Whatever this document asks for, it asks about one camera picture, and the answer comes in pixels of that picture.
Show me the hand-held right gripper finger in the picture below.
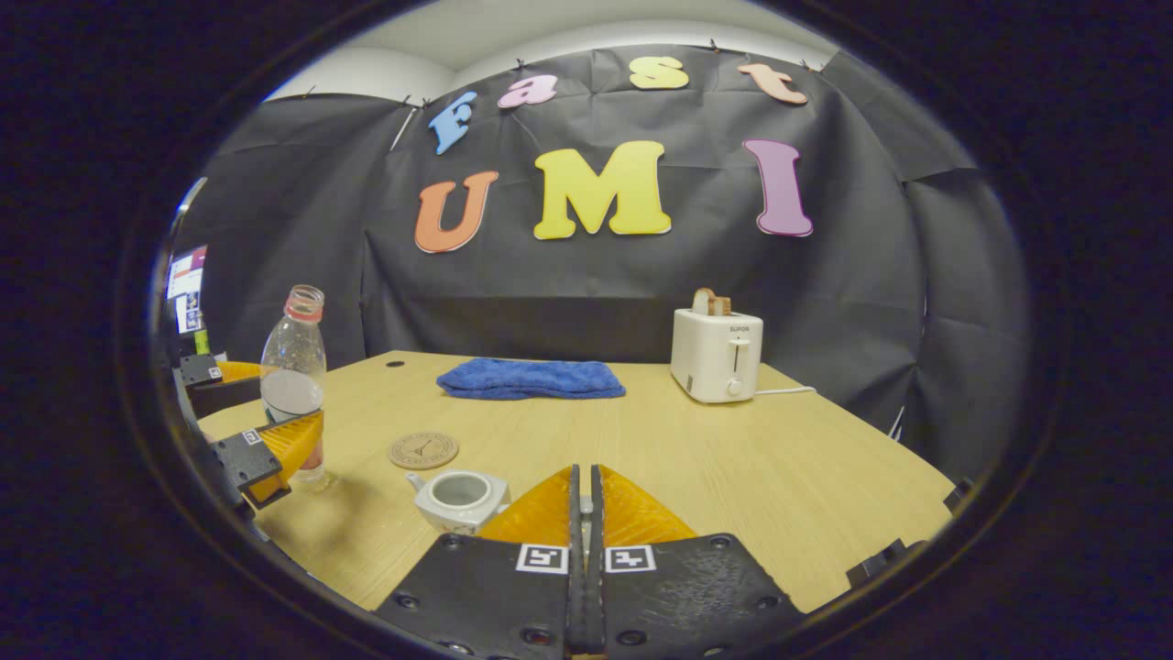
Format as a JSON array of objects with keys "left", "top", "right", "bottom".
[
  {"left": 586, "top": 464, "right": 807, "bottom": 659},
  {"left": 376, "top": 464, "right": 584, "bottom": 659}
]

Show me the clear plastic water bottle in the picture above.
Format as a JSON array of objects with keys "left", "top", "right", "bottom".
[{"left": 260, "top": 284, "right": 329, "bottom": 487}]

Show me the white floral teacup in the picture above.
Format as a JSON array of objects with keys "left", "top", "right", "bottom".
[{"left": 406, "top": 469, "right": 512, "bottom": 535}]

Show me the round wooden coaster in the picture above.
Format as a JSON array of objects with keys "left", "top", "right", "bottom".
[{"left": 389, "top": 432, "right": 460, "bottom": 471}]

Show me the computer monitor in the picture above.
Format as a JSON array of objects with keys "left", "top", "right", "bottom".
[{"left": 167, "top": 246, "right": 208, "bottom": 336}]

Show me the blue towel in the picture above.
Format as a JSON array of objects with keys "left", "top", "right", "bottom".
[{"left": 436, "top": 357, "right": 627, "bottom": 402}]

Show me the white toaster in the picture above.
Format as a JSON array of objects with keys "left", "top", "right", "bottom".
[{"left": 670, "top": 307, "right": 764, "bottom": 404}]

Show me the black backdrop cloth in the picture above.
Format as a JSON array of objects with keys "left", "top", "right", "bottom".
[{"left": 174, "top": 44, "right": 1032, "bottom": 478}]

